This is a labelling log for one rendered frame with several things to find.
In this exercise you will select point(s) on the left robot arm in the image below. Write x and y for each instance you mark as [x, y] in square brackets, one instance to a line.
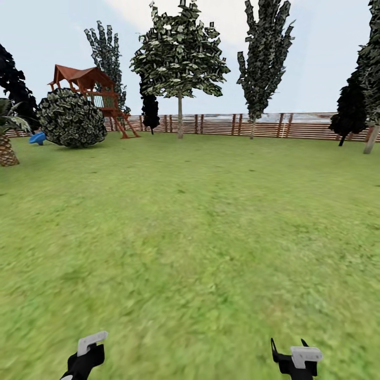
[81, 364]

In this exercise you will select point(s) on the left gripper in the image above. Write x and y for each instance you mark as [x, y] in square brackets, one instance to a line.
[94, 357]

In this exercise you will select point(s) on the bush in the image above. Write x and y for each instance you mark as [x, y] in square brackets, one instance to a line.
[68, 119]
[8, 123]

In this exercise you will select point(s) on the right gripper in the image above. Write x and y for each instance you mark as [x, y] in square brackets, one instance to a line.
[287, 366]

